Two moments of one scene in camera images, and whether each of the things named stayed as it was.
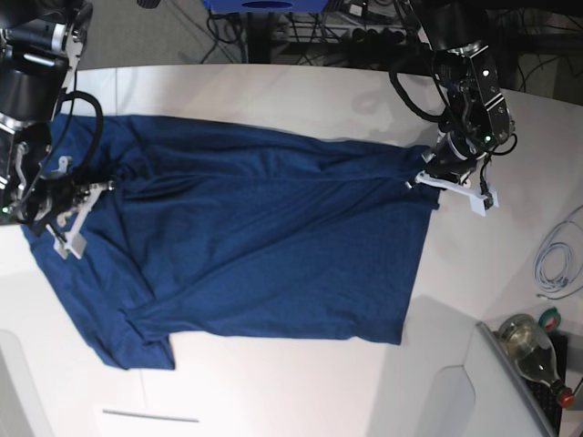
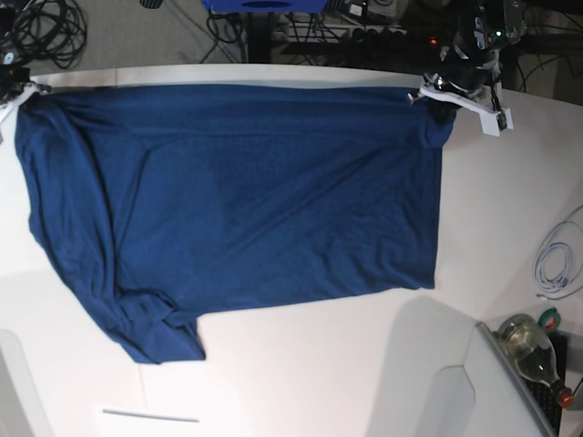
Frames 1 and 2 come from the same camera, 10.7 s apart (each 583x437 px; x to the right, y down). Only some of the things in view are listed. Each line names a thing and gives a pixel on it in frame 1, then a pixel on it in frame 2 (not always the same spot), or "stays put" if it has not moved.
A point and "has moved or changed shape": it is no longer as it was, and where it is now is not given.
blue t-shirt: (214, 228) has moved or changed shape
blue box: (266, 6) stays put
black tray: (545, 394) stays put
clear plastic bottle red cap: (526, 341) stays put
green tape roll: (550, 319) stays put
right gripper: (452, 158) -> (465, 77)
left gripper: (49, 197) -> (12, 78)
